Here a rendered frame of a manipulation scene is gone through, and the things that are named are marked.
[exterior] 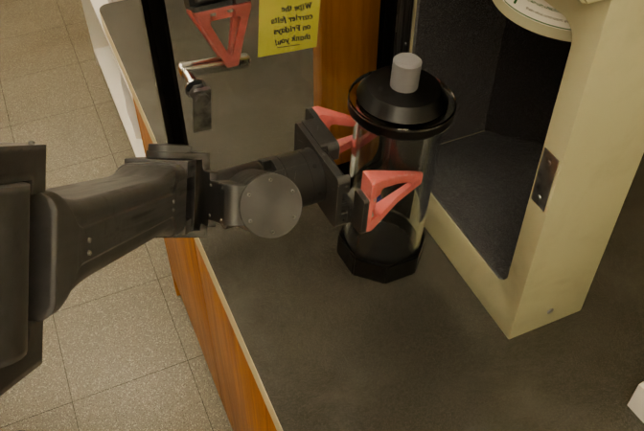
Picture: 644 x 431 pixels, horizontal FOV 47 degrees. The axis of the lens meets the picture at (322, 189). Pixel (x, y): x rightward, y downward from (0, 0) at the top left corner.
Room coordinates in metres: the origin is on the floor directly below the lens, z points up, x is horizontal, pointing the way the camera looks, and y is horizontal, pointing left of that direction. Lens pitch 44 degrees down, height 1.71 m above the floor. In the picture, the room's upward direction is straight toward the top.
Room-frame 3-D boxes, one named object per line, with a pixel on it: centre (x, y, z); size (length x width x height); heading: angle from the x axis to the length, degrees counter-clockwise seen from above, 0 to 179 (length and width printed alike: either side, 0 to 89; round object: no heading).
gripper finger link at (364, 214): (0.55, -0.05, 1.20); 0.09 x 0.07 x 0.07; 115
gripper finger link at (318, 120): (0.61, -0.03, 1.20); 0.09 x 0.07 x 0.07; 116
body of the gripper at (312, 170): (0.55, 0.02, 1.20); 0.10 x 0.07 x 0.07; 25
